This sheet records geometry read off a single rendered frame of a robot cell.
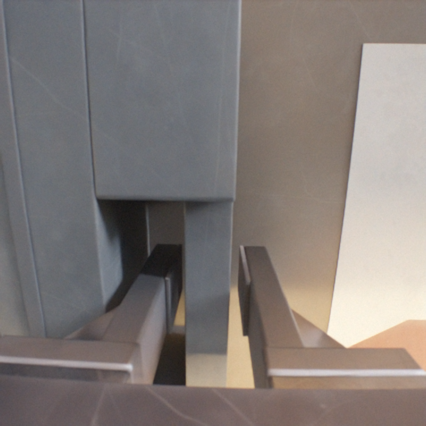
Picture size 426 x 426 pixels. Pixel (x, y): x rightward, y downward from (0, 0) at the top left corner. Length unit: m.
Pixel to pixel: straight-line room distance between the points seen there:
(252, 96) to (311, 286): 0.11
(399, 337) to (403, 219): 0.08
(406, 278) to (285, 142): 0.11
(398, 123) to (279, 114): 0.06
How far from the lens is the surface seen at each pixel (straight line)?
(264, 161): 0.16
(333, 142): 0.17
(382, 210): 0.19
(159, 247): 0.15
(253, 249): 0.15
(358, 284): 0.20
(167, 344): 0.19
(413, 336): 0.23
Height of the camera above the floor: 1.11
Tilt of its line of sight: 75 degrees down
